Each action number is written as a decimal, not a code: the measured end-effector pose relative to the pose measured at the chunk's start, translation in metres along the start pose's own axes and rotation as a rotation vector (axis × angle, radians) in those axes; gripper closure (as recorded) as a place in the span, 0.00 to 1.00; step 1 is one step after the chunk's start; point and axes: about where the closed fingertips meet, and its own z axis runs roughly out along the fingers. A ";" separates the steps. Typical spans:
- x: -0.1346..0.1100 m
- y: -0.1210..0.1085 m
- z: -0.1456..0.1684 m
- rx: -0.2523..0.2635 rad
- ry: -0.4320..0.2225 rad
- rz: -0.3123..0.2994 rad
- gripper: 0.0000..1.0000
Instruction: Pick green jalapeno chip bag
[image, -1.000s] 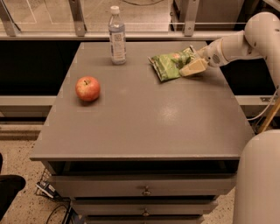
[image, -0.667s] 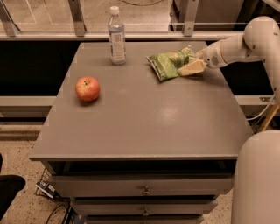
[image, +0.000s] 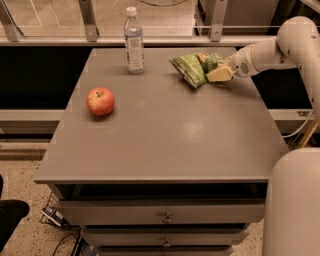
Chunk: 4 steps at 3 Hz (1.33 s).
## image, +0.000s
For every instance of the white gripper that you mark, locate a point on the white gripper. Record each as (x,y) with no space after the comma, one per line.
(240,63)

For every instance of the green jalapeno chip bag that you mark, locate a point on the green jalapeno chip bag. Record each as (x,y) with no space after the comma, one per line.
(194,67)

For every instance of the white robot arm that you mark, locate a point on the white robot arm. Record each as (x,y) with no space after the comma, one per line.
(292,206)

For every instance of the clear plastic water bottle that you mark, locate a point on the clear plastic water bottle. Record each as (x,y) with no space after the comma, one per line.
(133,33)

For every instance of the grey drawer cabinet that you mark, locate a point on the grey drawer cabinet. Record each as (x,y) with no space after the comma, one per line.
(162,141)

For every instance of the red apple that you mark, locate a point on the red apple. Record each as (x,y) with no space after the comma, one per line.
(100,101)

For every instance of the top drawer with knob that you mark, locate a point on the top drawer with knob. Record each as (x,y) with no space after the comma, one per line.
(160,212)

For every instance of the drawer with knob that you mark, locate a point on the drawer with knob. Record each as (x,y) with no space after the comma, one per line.
(165,237)
(160,212)

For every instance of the middle drawer with knob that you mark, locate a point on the middle drawer with knob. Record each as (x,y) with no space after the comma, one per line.
(165,237)

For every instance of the power strip on floor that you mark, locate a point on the power strip on floor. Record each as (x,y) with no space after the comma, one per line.
(53,215)

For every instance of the black chair edge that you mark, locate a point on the black chair edge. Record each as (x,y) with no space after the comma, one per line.
(11,213)

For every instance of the metal railing post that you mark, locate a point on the metal railing post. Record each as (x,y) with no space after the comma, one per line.
(218,12)
(89,21)
(11,30)

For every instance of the yellow wooden frame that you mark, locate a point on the yellow wooden frame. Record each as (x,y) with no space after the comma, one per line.
(308,134)

